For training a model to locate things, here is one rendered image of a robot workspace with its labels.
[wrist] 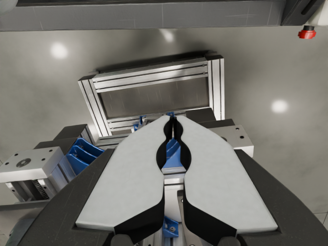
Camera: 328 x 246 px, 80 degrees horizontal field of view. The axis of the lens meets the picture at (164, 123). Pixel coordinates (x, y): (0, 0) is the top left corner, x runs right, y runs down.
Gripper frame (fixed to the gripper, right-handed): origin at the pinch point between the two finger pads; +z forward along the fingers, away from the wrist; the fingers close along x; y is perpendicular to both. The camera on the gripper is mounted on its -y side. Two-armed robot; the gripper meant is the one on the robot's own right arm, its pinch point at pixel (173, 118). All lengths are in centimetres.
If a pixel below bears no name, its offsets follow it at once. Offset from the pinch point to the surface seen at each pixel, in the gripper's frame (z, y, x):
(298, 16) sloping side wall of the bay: 26.2, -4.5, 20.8
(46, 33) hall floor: 123, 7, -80
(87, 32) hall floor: 123, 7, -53
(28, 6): 27.8, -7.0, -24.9
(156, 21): 27.6, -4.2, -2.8
